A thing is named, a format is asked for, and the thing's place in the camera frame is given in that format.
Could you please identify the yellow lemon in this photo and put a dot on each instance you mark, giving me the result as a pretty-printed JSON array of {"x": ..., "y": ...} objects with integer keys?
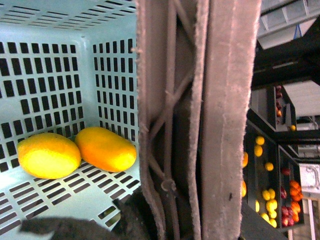
[{"x": 48, "y": 156}]

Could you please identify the light blue plastic basket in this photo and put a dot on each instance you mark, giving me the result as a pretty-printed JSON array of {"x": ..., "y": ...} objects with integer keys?
[{"x": 65, "y": 65}]

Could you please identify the dark padded left gripper finger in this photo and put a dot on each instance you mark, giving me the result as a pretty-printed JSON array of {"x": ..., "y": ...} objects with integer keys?
[{"x": 136, "y": 223}]

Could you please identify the yellow orange mango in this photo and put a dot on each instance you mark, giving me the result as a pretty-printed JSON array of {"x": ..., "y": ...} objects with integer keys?
[{"x": 105, "y": 149}]

